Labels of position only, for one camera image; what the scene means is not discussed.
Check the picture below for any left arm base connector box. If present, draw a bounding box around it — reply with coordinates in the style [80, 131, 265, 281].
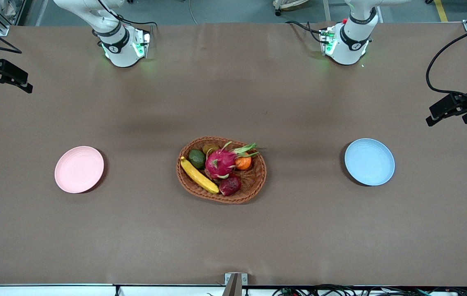
[319, 25, 337, 56]

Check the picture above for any chair wheel base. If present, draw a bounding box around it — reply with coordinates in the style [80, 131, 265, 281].
[272, 0, 312, 17]

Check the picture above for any pink plate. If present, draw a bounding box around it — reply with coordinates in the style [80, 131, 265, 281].
[54, 146, 105, 194]

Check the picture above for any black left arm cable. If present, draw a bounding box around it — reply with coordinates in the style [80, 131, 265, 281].
[425, 20, 467, 104]

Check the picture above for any light blue plate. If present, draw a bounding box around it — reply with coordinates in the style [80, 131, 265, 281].
[344, 138, 395, 186]

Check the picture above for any dark red apple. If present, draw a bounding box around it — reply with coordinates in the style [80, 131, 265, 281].
[219, 175, 242, 197]

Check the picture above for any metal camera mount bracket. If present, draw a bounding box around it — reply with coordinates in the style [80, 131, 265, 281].
[224, 272, 249, 296]

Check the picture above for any pink dragon fruit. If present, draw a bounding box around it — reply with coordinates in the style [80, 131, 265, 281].
[204, 141, 260, 180]

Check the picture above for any brown wicker basket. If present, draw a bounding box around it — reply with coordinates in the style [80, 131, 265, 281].
[176, 136, 267, 204]

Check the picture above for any green avocado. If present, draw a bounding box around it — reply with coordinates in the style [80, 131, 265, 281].
[188, 149, 207, 170]

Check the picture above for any bundle of floor cables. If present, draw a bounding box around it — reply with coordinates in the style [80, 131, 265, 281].
[272, 284, 467, 296]

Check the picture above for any black left base cable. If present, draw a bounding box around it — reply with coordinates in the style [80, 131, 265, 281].
[285, 20, 325, 42]

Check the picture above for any yellow banana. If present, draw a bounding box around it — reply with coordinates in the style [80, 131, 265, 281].
[180, 156, 220, 194]

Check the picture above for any white table edge rail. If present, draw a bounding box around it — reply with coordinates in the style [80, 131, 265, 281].
[0, 283, 225, 296]

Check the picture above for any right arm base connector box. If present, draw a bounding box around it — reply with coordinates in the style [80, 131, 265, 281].
[132, 28, 152, 59]

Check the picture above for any orange fruit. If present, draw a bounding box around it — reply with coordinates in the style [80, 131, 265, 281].
[235, 153, 253, 171]

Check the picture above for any brown table cover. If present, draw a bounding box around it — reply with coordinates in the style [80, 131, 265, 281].
[0, 21, 467, 287]

